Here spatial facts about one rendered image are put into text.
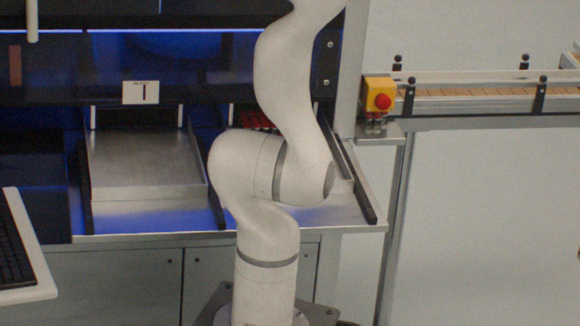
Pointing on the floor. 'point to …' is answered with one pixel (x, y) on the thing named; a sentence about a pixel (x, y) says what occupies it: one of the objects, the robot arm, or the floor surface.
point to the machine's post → (349, 118)
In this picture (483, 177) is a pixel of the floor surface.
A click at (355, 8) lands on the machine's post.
